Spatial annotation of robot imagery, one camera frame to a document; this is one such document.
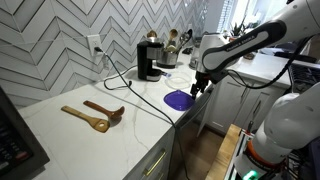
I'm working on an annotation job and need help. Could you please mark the dark wooden spoon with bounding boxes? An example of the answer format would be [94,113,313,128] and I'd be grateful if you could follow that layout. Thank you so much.
[83,99,126,122]

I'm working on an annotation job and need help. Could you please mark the small brown dish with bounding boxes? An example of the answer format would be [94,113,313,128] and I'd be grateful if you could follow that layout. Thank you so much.
[243,51,256,61]

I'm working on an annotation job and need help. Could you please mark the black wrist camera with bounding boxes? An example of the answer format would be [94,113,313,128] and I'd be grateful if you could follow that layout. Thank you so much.
[209,68,231,84]

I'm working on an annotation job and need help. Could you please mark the black microwave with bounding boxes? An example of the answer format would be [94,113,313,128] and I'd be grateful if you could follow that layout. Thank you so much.
[0,86,51,180]

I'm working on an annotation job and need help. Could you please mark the glass blender jar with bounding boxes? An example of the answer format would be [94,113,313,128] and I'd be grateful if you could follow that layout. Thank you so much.
[188,37,205,70]

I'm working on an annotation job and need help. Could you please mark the coffee maker cord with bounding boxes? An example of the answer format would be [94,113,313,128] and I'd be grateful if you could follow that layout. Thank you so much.
[103,64,139,91]

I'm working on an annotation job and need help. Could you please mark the wooden spoon in holder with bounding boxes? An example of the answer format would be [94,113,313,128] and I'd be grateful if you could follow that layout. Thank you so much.
[166,28,179,48]

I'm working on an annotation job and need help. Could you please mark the wooden board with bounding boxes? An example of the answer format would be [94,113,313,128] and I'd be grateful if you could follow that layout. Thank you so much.
[204,123,243,180]

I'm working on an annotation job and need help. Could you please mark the white wall outlet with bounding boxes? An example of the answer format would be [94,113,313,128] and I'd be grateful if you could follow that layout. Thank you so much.
[87,34,103,57]

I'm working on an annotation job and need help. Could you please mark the silver dishwasher handle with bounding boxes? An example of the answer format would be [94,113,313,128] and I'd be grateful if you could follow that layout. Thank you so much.
[179,89,214,129]

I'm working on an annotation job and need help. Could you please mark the black coffee grinder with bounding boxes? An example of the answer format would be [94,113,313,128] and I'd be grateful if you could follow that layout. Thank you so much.
[136,36,165,83]

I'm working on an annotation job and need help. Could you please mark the green potted plant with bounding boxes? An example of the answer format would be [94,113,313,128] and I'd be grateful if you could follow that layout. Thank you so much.
[229,21,249,38]

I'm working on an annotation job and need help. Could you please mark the black gas stove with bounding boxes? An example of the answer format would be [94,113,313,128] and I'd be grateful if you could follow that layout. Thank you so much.
[288,63,320,94]

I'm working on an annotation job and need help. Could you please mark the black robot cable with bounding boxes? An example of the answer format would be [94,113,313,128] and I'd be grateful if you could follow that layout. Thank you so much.
[226,34,314,90]

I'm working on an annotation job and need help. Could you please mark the metal utensil holder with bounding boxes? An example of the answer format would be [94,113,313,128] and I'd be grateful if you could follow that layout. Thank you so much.
[156,48,179,69]

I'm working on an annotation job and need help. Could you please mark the gold cabinet handle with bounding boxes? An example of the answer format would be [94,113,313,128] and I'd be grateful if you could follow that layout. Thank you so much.
[143,149,167,177]

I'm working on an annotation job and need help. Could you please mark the metal ladle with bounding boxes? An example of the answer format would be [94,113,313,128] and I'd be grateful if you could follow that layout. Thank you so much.
[174,29,194,55]

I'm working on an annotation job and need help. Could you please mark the light wooden slotted spatula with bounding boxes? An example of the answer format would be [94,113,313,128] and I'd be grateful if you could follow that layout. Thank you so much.
[60,105,111,134]

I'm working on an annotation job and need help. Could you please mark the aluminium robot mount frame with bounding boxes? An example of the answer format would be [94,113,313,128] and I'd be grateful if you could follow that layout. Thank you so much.
[229,128,268,180]

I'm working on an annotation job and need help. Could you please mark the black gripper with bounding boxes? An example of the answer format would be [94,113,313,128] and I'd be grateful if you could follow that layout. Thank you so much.
[190,70,214,100]

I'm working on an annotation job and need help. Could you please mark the long black power cord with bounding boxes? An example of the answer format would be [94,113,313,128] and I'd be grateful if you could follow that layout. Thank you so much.
[94,46,190,180]

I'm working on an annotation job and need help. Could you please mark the blue plastic lid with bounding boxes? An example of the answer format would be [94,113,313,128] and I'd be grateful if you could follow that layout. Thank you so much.
[163,89,196,112]

